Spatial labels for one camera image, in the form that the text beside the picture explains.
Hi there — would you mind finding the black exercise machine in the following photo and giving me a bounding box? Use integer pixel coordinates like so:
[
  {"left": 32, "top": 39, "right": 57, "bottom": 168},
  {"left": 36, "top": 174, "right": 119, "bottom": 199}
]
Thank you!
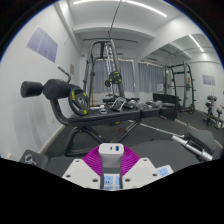
[{"left": 203, "top": 95, "right": 224, "bottom": 129}]

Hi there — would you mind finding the white charger block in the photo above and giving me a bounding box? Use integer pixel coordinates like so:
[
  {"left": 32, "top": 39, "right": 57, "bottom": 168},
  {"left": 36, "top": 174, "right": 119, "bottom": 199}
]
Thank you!
[{"left": 98, "top": 142, "right": 125, "bottom": 175}]

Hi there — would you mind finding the black box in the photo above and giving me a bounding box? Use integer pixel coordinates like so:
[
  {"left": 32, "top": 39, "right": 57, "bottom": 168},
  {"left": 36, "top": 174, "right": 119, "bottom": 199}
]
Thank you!
[{"left": 152, "top": 92, "right": 179, "bottom": 121}]

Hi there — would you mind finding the large purple wall poster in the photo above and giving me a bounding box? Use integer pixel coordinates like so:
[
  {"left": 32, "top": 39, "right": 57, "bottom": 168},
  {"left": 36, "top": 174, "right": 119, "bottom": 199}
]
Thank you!
[{"left": 26, "top": 25, "right": 59, "bottom": 64}]

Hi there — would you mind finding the large black padded bench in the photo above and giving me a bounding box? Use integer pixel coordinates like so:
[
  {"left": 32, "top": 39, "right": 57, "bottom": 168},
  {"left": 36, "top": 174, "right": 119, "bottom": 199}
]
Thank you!
[{"left": 44, "top": 139, "right": 193, "bottom": 178}]

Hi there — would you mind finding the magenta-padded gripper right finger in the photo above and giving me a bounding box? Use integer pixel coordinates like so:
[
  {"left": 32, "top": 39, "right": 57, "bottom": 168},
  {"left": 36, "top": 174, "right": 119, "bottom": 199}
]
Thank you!
[{"left": 119, "top": 148, "right": 161, "bottom": 190}]

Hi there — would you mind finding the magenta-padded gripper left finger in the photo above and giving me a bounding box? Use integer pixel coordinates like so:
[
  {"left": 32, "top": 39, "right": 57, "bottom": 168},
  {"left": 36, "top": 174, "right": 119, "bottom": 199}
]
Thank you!
[{"left": 62, "top": 145, "right": 104, "bottom": 190}]

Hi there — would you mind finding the long ceiling light strip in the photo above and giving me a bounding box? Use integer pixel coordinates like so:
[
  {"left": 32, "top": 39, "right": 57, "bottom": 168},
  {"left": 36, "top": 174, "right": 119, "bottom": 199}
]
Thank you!
[{"left": 73, "top": 0, "right": 168, "bottom": 18}]

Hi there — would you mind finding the silver barbell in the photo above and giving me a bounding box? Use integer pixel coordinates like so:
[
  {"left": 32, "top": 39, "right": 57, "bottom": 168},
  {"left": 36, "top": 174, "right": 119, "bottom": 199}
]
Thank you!
[{"left": 171, "top": 134, "right": 214, "bottom": 163}]

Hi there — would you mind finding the small purple wall poster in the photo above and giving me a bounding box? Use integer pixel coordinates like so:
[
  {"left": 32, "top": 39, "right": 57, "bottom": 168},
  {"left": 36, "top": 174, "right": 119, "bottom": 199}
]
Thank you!
[{"left": 202, "top": 74, "right": 216, "bottom": 86}]

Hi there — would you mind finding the grey window curtain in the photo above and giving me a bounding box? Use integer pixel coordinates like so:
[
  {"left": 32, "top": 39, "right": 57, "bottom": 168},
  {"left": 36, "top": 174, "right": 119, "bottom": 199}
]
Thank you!
[
  {"left": 93, "top": 59, "right": 136, "bottom": 94},
  {"left": 138, "top": 62, "right": 167, "bottom": 94}
]

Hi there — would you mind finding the metal spring barbell collar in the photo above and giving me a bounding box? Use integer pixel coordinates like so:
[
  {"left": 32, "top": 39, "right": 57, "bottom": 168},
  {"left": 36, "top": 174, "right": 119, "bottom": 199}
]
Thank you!
[{"left": 24, "top": 154, "right": 38, "bottom": 166}]

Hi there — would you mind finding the short ceiling light strip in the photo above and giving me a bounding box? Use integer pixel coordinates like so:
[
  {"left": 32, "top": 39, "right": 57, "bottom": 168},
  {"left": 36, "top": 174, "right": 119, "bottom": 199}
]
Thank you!
[{"left": 188, "top": 33, "right": 205, "bottom": 53}]

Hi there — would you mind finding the black squat rack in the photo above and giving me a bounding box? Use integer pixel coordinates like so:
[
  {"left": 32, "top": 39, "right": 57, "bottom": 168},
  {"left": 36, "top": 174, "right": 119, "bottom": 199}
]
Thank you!
[{"left": 163, "top": 60, "right": 196, "bottom": 114}]

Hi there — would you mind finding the black yellow weight plate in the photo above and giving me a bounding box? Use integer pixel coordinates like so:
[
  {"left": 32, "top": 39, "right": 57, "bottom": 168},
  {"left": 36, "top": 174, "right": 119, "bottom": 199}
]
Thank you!
[
  {"left": 104, "top": 71, "right": 123, "bottom": 85},
  {"left": 68, "top": 87, "right": 90, "bottom": 117}
]

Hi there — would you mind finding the small black bench pad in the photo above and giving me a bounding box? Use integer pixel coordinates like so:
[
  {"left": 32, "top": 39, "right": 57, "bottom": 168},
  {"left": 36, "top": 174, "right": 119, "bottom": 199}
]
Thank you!
[
  {"left": 184, "top": 124, "right": 217, "bottom": 156},
  {"left": 19, "top": 149, "right": 49, "bottom": 169}
]

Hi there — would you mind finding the group of dumbbells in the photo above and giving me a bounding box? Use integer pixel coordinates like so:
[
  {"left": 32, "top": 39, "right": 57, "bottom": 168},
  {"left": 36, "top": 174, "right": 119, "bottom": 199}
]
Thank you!
[{"left": 103, "top": 96, "right": 164, "bottom": 113}]

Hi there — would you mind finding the black bench with roller pads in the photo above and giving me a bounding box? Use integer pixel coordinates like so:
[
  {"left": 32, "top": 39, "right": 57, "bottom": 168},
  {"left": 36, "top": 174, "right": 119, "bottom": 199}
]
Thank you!
[{"left": 20, "top": 64, "right": 179, "bottom": 157}]

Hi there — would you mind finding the grey power rack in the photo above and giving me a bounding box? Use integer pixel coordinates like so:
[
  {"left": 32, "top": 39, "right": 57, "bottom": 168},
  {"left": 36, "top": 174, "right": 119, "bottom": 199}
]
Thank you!
[{"left": 81, "top": 38, "right": 126, "bottom": 101}]

